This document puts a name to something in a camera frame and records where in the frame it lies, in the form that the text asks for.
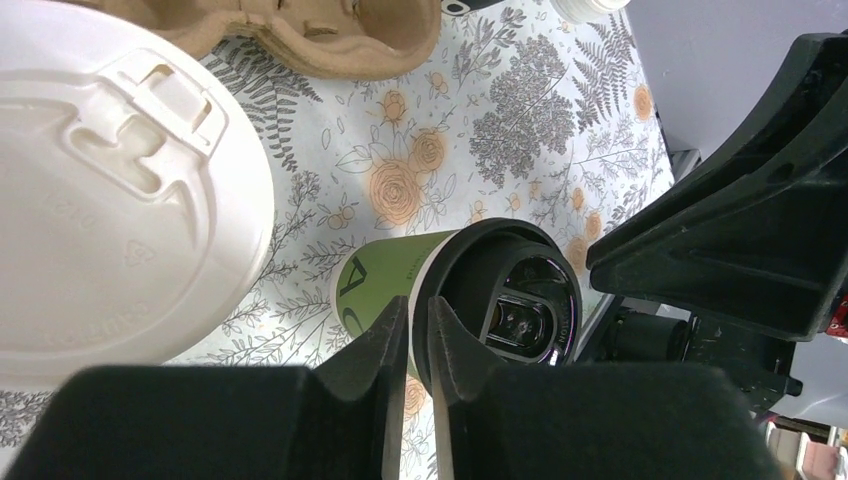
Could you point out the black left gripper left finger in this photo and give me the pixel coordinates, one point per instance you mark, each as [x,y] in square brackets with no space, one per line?
[340,420]

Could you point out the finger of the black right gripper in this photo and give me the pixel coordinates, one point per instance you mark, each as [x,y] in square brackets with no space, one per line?
[757,234]

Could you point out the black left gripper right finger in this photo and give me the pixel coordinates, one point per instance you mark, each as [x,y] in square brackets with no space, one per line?
[496,420]

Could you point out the black coffee lid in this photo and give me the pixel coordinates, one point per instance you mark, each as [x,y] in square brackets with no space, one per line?
[510,287]

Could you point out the white coffee lid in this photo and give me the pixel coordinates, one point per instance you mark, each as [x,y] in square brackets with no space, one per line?
[137,202]

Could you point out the stack of black paper cups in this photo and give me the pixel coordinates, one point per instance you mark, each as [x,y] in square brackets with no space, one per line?
[463,7]

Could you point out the stack of white lids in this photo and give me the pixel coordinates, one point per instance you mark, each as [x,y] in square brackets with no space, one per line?
[584,11]

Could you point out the stack of brown cup carriers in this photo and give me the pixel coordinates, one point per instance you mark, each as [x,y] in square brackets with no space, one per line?
[331,39]

